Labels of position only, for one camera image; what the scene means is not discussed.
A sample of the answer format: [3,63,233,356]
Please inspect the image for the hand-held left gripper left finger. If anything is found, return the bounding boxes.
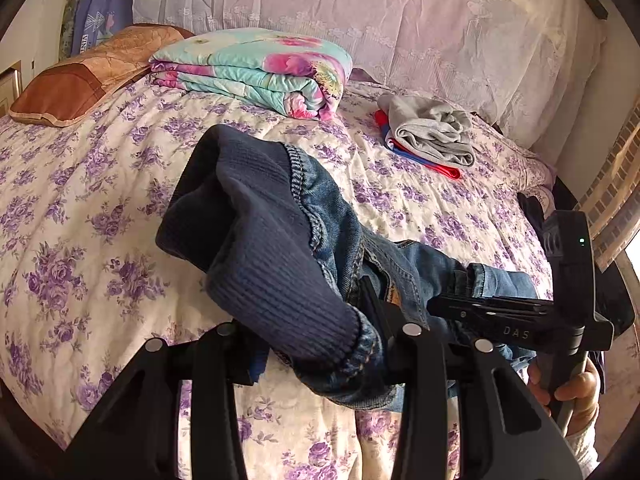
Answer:
[65,322,266,480]

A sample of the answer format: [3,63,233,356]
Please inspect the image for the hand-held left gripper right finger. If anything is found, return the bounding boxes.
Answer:
[356,275,583,480]

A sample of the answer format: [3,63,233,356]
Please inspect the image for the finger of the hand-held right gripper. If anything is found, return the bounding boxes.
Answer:
[427,269,554,322]

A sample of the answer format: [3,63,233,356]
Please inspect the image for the blue denim jeans pants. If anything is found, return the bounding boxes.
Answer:
[155,124,541,413]

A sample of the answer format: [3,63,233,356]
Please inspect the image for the person's right forearm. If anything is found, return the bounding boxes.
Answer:
[565,427,601,478]

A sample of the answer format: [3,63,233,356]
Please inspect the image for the person's right hand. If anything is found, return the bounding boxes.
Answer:
[527,360,601,433]

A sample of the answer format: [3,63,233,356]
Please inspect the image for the beige checked curtain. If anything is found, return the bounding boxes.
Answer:
[575,110,640,271]

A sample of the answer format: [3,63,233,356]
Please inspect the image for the folded red and blue garment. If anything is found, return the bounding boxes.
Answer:
[374,107,462,181]

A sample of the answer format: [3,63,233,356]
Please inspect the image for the folded grey garment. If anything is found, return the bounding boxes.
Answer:
[387,95,476,168]

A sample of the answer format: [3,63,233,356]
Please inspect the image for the purple floral bedspread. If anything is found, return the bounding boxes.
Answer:
[0,67,561,480]

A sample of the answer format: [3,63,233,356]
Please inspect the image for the folded floral blanket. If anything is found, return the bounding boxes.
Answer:
[149,27,355,122]

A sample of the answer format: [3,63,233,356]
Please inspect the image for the white lace headboard cover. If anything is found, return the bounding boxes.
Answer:
[132,0,608,153]

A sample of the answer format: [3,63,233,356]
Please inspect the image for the brown pillow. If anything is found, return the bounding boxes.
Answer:
[9,24,193,128]

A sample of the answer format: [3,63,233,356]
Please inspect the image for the cream framed panel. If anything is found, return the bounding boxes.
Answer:
[0,60,23,118]

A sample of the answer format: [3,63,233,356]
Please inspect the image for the green patterned cloth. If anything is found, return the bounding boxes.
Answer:
[59,0,91,61]

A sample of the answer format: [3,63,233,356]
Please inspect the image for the blue printed cloth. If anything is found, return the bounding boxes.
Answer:
[70,0,138,58]

